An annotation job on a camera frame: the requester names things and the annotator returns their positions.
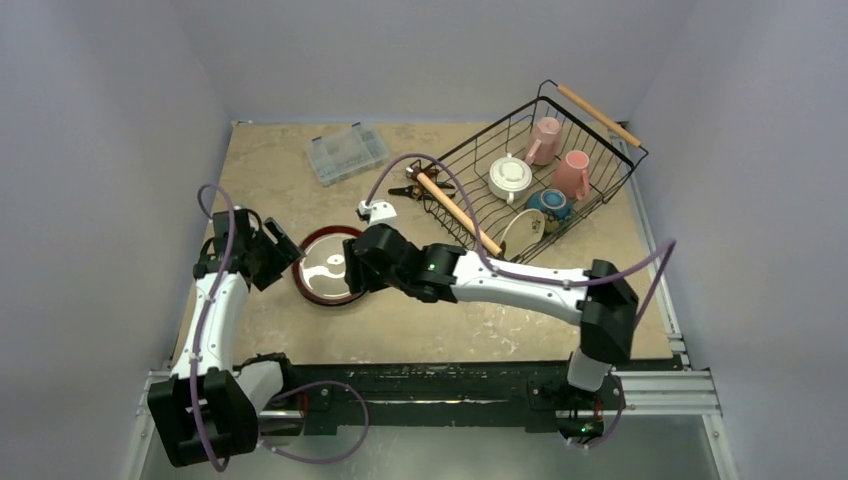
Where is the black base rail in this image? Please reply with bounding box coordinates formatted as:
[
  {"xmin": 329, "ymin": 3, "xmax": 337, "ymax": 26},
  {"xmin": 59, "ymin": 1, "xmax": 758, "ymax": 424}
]
[{"xmin": 139, "ymin": 359, "xmax": 720, "ymax": 435}]

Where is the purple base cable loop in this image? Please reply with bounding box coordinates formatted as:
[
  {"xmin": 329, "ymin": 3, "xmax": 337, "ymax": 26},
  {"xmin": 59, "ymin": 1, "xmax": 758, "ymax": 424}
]
[{"xmin": 255, "ymin": 380, "xmax": 371, "ymax": 466}]

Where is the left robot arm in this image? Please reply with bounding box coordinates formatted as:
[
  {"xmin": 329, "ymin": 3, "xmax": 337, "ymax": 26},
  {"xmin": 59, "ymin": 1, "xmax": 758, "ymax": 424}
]
[{"xmin": 146, "ymin": 208, "xmax": 302, "ymax": 467}]

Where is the beige round plate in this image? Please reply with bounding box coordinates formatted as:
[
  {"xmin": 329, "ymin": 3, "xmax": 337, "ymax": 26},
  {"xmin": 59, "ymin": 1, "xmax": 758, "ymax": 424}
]
[{"xmin": 500, "ymin": 208, "xmax": 546, "ymax": 262}]

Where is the light pink faceted mug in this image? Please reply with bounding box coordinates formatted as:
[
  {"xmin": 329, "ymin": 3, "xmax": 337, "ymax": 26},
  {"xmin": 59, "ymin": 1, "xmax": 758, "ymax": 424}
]
[{"xmin": 525, "ymin": 117, "xmax": 562, "ymax": 166}]

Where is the black wire dish rack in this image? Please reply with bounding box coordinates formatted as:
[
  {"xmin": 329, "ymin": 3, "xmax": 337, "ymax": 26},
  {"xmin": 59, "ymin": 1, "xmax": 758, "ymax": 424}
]
[{"xmin": 421, "ymin": 80, "xmax": 648, "ymax": 263}]

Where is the salmon pink mug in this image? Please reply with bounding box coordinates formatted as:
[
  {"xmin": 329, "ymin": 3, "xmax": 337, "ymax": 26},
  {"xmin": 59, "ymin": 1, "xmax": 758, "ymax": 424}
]
[{"xmin": 551, "ymin": 150, "xmax": 590, "ymax": 201}]

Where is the red black lacquer plate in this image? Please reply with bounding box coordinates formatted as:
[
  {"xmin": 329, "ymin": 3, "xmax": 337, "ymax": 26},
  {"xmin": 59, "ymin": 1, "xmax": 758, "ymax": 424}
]
[{"xmin": 292, "ymin": 225, "xmax": 365, "ymax": 308}]

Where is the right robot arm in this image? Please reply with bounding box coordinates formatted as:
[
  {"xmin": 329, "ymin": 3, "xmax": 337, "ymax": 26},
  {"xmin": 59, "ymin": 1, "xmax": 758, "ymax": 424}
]
[{"xmin": 342, "ymin": 224, "xmax": 639, "ymax": 407}]

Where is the clear plastic organizer box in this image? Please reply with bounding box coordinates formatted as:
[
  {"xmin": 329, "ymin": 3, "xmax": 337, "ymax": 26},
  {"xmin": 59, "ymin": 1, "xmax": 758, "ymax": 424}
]
[{"xmin": 304, "ymin": 122, "xmax": 389, "ymax": 187}]

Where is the brown bowl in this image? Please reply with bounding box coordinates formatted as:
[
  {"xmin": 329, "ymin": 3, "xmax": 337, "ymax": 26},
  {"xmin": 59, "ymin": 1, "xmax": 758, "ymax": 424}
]
[{"xmin": 524, "ymin": 188, "xmax": 573, "ymax": 234}]

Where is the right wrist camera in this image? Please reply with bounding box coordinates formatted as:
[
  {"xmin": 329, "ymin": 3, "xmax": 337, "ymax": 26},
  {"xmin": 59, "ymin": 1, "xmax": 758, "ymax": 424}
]
[{"xmin": 356, "ymin": 200, "xmax": 398, "ymax": 226}]

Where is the white two-handled soup cup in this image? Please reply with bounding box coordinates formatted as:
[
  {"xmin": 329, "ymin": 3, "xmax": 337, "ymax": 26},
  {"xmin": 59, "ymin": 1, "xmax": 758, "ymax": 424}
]
[{"xmin": 487, "ymin": 153, "xmax": 533, "ymax": 205}]

